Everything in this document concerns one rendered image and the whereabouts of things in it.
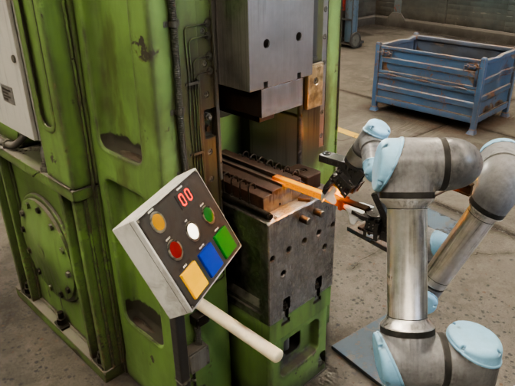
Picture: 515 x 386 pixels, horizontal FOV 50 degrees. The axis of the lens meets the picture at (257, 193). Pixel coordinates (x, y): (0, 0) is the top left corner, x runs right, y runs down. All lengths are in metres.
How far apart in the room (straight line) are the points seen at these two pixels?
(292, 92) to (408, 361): 1.01
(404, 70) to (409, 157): 4.69
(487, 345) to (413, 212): 0.32
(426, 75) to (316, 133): 3.55
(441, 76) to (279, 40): 3.97
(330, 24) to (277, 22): 0.48
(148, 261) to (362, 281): 1.99
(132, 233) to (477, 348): 0.82
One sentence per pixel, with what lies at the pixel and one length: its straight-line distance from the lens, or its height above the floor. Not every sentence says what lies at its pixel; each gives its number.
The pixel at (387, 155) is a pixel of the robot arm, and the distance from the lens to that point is 1.18.
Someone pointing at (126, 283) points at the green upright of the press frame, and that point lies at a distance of 2.38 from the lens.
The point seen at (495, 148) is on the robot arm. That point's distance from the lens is 1.56.
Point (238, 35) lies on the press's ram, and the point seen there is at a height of 1.53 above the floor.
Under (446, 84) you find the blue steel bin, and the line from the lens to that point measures 5.65.
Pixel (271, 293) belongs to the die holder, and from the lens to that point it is 2.06.
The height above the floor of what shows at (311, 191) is 1.01.
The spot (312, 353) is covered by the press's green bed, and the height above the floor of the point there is 0.15.
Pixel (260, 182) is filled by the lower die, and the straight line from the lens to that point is 2.01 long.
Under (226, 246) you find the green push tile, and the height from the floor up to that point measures 1.00.
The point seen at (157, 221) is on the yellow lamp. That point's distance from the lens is 1.42.
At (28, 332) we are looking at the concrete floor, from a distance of 3.11.
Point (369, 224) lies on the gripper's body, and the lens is 1.78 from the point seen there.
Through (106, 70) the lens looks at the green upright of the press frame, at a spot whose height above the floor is 1.39.
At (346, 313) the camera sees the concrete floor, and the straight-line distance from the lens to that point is 2.99.
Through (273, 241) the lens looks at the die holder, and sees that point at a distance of 1.95.
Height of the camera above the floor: 1.84
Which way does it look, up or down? 26 degrees down
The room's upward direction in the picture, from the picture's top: 1 degrees counter-clockwise
